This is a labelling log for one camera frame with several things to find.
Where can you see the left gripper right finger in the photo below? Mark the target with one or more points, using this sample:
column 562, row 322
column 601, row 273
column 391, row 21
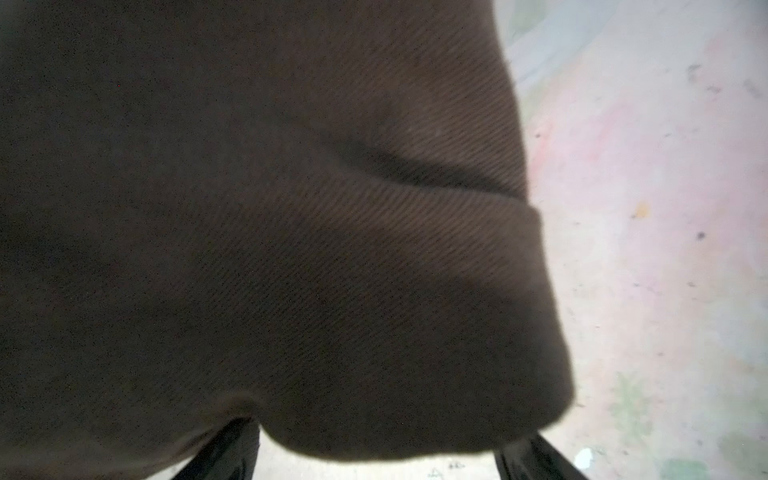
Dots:
column 534, row 458

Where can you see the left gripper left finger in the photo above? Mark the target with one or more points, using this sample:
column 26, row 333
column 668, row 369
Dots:
column 230, row 455

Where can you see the brown trousers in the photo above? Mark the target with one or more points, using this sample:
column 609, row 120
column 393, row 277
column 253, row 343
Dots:
column 313, row 215

